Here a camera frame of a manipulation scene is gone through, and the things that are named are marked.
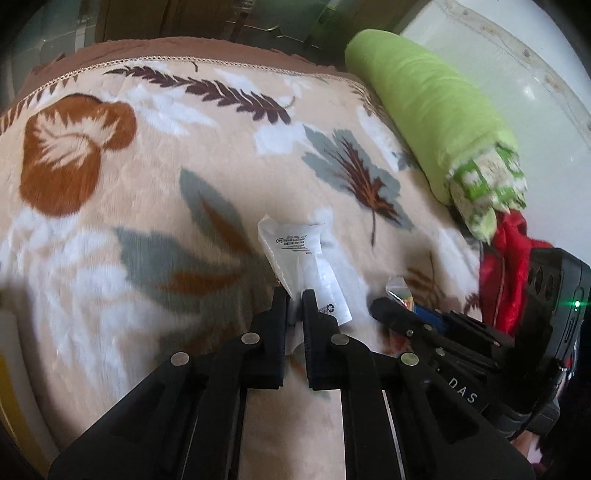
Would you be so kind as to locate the clear plastic wrapper black print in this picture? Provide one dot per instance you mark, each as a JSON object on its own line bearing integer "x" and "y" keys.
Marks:
{"x": 295, "y": 249}

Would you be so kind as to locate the red jacket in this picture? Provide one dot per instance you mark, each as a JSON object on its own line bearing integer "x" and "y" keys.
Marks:
{"x": 503, "y": 267}

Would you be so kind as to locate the small rainbow striped item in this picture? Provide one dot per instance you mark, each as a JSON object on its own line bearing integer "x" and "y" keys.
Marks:
{"x": 400, "y": 293}

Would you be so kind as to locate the wooden wardrobe glass doors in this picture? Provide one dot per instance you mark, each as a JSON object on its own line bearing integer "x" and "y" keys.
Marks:
{"x": 184, "y": 14}

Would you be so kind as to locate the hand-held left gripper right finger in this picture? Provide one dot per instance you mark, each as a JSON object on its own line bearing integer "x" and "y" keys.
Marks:
{"x": 318, "y": 350}

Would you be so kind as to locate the green rolled quilt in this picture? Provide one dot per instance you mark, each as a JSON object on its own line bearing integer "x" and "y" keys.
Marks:
{"x": 415, "y": 92}

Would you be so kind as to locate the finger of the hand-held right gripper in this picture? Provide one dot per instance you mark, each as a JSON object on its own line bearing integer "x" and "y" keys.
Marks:
{"x": 401, "y": 323}
{"x": 475, "y": 344}

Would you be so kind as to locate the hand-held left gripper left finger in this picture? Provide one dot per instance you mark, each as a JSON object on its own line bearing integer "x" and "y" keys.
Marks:
{"x": 277, "y": 341}

